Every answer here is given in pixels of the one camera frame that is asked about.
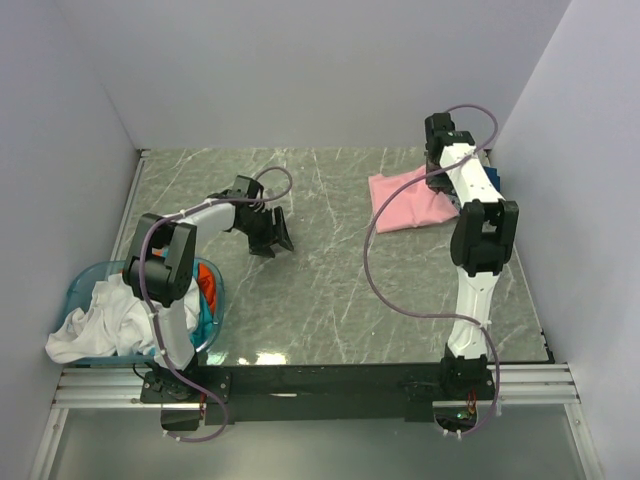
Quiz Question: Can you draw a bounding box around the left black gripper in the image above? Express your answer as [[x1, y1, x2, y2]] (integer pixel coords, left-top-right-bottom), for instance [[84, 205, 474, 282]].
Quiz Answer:
[[237, 207, 294, 259]]

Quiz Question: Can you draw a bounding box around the pink t shirt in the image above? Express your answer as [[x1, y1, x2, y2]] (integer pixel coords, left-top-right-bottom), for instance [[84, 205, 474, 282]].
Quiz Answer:
[[368, 166, 458, 234]]

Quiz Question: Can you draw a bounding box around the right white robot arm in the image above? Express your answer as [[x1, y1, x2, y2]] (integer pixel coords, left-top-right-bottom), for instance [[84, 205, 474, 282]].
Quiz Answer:
[[425, 112, 519, 399]]

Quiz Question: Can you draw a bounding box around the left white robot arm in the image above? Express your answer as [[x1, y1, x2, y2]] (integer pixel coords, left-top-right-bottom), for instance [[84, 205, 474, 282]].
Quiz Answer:
[[122, 167, 294, 402]]

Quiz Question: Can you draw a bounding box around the folded blue printed t shirt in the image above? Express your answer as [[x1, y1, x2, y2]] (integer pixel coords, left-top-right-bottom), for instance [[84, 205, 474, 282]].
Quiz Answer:
[[449, 159, 503, 214]]

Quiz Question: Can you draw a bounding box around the orange t shirt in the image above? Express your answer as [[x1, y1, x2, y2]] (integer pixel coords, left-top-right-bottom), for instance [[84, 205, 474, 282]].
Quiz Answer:
[[196, 263, 217, 312]]

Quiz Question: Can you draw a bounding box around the teal t shirt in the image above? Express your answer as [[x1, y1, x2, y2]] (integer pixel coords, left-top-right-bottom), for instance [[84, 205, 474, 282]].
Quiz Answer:
[[190, 293, 221, 352]]

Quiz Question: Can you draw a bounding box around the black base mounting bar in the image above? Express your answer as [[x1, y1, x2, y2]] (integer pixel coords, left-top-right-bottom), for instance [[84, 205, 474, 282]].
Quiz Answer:
[[140, 360, 496, 431]]

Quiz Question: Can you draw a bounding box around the white t shirt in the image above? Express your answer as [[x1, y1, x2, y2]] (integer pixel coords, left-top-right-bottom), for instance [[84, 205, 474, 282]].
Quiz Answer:
[[45, 274, 200, 366]]

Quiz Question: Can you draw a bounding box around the blue plastic laundry basket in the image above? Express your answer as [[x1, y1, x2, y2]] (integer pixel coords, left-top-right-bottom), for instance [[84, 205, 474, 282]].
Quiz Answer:
[[58, 257, 225, 367]]

